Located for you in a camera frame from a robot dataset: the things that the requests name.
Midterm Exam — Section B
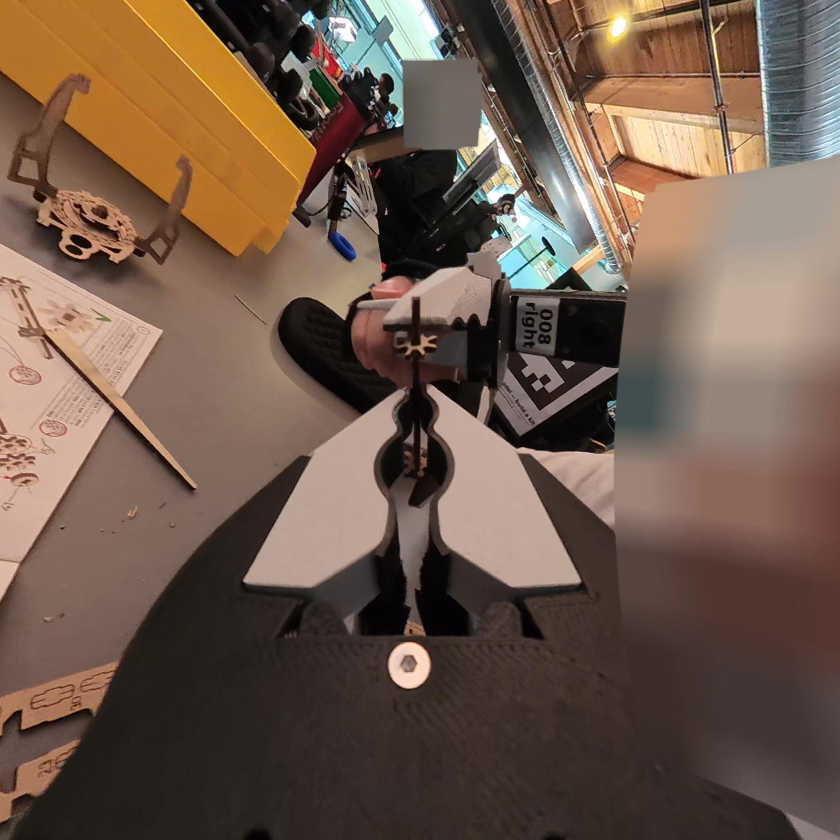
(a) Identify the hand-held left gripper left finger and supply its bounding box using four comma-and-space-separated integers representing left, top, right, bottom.
243, 392, 404, 621

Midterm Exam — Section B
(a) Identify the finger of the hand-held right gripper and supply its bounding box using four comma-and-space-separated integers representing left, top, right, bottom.
357, 262, 505, 330
420, 326, 475, 383

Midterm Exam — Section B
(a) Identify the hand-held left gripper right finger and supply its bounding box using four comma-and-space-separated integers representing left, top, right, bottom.
425, 386, 583, 611

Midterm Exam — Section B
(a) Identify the wooden axle with gears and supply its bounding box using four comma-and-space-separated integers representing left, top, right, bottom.
392, 297, 439, 508

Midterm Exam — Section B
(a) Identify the laser-cut wooden parts sheet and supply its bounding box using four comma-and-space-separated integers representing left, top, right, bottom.
0, 659, 120, 811

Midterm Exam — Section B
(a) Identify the partly built wooden model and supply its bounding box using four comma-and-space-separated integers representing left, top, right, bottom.
7, 72, 194, 265

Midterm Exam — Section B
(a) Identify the person's right hand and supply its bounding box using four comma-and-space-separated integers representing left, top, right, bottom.
350, 274, 460, 396

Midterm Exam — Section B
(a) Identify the framed marker board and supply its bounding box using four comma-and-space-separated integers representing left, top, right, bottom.
495, 351, 621, 437

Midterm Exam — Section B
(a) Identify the red tablecloth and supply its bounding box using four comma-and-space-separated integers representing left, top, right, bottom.
298, 98, 368, 206

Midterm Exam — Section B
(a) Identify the tapered wooden stick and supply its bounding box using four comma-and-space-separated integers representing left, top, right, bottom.
45, 327, 198, 491

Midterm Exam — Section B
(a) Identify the instruction booklet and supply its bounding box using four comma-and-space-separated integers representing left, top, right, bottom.
0, 243, 164, 592

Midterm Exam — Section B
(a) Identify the yellow plastic bin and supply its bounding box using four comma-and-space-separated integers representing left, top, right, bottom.
0, 0, 317, 258

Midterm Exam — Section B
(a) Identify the black air duct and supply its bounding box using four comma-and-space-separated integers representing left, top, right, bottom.
453, 0, 593, 253

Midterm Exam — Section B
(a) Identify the silver air duct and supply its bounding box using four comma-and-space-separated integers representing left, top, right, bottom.
756, 0, 840, 173

